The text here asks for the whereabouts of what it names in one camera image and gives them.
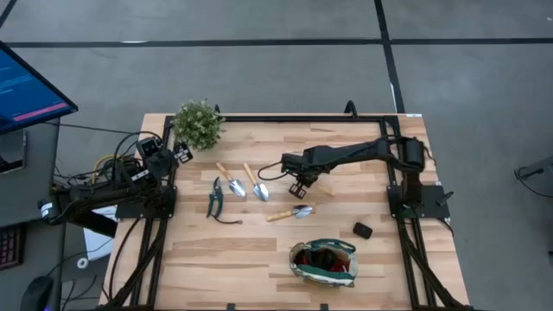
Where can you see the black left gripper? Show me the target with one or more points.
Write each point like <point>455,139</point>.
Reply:
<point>162,165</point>

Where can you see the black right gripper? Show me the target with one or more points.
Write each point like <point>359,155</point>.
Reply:
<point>302,166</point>

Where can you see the beige green gardening bag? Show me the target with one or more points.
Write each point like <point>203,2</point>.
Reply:
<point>324,244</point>

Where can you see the red gardening glove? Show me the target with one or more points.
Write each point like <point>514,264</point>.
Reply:
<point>302,260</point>

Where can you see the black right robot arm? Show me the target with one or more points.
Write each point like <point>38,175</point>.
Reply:
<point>358,151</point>

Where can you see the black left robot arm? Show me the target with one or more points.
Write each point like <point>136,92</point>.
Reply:
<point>108,196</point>

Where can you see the green potted plant black pot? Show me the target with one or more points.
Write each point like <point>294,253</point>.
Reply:
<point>198,125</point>

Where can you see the small black case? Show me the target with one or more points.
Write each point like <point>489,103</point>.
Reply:
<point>362,230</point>

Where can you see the white paper sheet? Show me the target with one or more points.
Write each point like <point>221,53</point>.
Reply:
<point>97,242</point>

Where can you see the white tape roll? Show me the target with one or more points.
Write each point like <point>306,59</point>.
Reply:
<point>82,262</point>

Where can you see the grey desk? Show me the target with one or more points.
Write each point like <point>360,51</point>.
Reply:
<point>26,203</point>

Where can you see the black table edge clamp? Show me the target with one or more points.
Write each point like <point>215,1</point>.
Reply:
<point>231,307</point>
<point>324,307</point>

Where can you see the silver monitor stand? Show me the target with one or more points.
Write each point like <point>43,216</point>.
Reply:
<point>13,151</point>

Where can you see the blue lit computer monitor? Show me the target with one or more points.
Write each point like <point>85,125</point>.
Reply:
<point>26,95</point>

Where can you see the black keyboard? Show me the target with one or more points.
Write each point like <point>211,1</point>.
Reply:
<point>8,246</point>

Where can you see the black computer mouse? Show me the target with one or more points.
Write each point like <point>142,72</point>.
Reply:
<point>36,293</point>

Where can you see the black aluminium table frame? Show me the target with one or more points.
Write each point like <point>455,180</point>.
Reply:
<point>302,118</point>

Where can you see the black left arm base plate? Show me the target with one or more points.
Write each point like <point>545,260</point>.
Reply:
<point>129,211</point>

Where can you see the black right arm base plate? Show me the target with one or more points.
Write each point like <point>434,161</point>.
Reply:
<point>434,209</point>

